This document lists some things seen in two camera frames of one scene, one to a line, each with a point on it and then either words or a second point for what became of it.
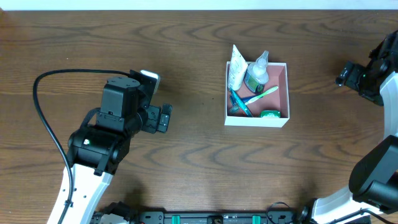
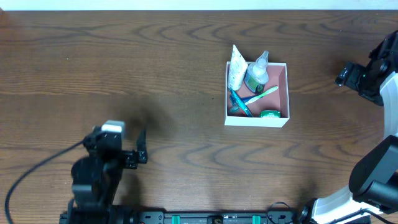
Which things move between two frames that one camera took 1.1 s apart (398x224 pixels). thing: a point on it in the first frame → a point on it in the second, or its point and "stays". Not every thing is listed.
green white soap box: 275,114 stays
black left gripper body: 154,118 → 131,158
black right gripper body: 351,76 stays
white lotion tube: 238,67 stays
